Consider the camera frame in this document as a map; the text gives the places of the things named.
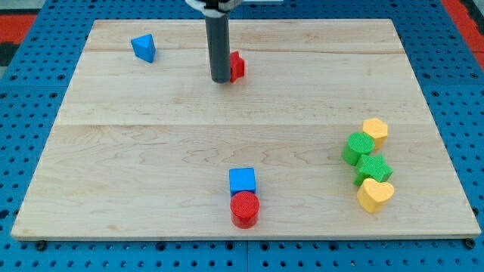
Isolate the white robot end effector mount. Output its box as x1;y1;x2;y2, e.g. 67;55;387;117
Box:
185;0;243;17

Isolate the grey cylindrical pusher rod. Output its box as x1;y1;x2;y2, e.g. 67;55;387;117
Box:
205;14;231;83

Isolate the red star block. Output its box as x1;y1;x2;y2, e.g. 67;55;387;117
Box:
230;51;245;83

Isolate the wooden board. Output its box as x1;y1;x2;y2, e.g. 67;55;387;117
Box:
11;19;481;241

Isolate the green star block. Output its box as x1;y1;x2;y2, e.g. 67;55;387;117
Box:
353;154;393;186

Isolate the blue triangle block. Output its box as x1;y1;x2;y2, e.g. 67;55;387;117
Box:
131;34;156;63

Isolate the blue cube block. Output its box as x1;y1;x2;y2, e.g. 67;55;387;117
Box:
228;168;256;196

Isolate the red cylinder block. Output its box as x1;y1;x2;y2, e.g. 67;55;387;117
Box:
230;191;260;229

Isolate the green cylinder block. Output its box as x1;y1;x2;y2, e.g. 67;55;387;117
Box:
342;132;374;165

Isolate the yellow hexagon block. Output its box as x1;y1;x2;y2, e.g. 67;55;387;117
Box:
362;118;389;150

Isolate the yellow heart block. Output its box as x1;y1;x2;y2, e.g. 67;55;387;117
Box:
356;178;395;213

